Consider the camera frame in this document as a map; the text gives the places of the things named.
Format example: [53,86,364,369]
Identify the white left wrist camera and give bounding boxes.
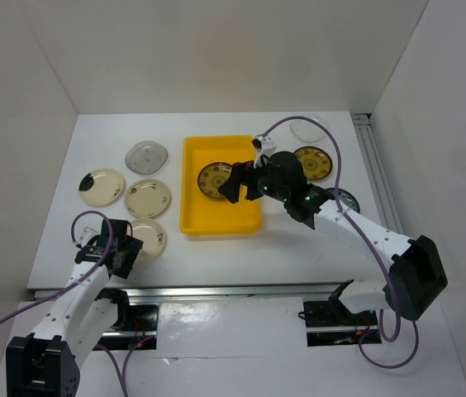
[75,227,100,248]

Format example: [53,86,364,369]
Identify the yellow plastic bin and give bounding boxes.
[179,135,262,236]

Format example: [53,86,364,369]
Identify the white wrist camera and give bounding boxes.
[252,135,277,168]
[75,227,100,248]

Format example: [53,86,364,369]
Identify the aluminium side rail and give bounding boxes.
[351,113,403,233]

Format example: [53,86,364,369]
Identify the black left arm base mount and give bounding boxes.
[97,289,159,351]

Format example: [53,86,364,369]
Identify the clear glass plate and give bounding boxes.
[289,113,331,144]

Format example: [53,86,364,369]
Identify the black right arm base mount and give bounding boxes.
[297,301,382,347]

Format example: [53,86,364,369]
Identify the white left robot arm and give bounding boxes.
[6,219,143,396]

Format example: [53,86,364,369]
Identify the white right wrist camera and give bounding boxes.
[252,135,277,168]

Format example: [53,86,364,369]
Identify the cream plate with black flowers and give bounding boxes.
[131,218,167,264]

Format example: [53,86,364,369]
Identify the yellow brown patterned plate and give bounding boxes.
[197,162,232,199]
[293,146,333,181]

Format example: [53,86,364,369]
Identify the cream plate with black blotch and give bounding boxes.
[78,168,126,208]

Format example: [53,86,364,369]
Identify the blue white patterned plate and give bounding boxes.
[326,187,360,213]

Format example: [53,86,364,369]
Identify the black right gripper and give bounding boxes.
[217,155,289,203]

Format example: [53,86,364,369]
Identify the cream plate with calligraphy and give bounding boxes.
[124,179,171,218]

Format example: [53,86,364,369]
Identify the grey glass plate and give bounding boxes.
[125,141,169,175]

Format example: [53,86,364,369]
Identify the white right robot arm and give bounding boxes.
[218,151,448,324]

